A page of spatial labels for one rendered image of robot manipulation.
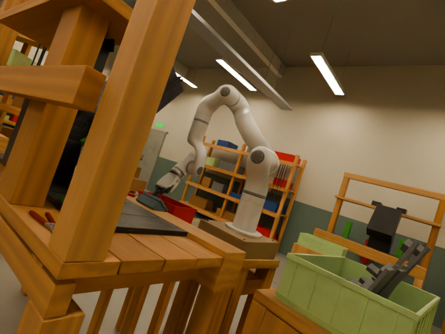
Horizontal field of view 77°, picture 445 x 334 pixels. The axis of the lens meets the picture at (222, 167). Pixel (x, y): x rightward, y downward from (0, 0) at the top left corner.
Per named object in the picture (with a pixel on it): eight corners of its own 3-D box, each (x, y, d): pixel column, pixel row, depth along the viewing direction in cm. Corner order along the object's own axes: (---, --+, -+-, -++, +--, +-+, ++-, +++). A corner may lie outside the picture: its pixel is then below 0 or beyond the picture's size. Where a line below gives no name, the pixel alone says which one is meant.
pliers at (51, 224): (28, 213, 77) (29, 209, 77) (48, 215, 81) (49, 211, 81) (46, 234, 66) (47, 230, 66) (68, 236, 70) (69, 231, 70)
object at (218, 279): (71, 187, 202) (79, 167, 203) (234, 289, 109) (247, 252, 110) (51, 183, 191) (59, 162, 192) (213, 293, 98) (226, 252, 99)
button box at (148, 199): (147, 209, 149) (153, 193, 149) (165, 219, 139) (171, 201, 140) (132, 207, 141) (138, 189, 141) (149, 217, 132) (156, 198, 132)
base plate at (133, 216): (70, 171, 179) (71, 168, 179) (186, 236, 111) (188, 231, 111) (-11, 154, 146) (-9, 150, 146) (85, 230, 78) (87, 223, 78)
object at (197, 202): (266, 252, 595) (298, 154, 606) (176, 208, 788) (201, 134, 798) (277, 252, 637) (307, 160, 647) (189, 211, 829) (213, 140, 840)
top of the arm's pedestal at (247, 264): (231, 243, 162) (233, 236, 162) (277, 268, 140) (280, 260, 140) (191, 240, 138) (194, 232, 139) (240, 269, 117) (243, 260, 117)
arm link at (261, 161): (268, 199, 143) (282, 154, 143) (257, 197, 126) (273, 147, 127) (247, 192, 148) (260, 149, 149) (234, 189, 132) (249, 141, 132)
